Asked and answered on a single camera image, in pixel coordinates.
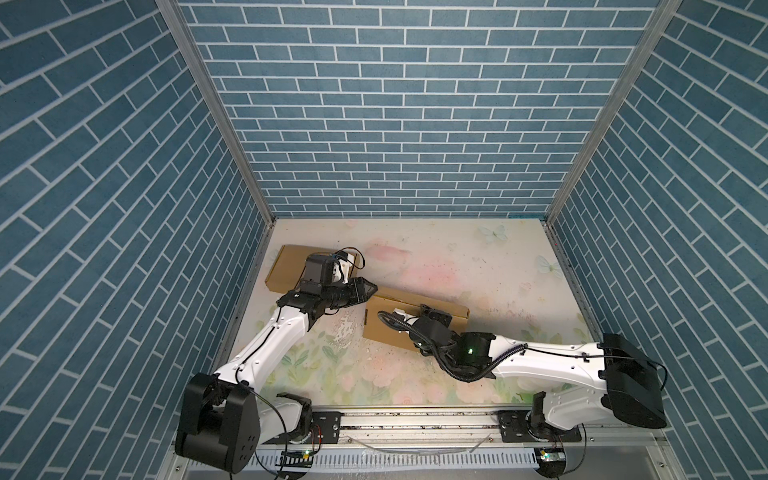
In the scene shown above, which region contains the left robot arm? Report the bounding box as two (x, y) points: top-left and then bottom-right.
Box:
(174, 247), (378, 474)

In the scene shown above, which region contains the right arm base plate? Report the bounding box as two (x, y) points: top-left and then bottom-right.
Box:
(497, 409), (583, 443)

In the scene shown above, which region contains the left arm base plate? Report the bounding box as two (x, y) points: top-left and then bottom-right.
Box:
(288, 411), (343, 444)

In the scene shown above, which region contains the brown cardboard box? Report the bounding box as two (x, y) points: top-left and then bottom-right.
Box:
(265, 245), (357, 294)

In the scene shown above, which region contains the white slotted cable duct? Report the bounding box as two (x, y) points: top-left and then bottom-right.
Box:
(248, 448), (539, 473)

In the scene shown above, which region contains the cardboard stack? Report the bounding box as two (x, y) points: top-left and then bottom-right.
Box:
(362, 285), (471, 353)

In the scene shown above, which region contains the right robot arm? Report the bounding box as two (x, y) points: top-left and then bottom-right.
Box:
(379, 306), (668, 432)

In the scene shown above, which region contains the aluminium front rail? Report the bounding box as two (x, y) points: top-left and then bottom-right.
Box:
(155, 404), (685, 480)

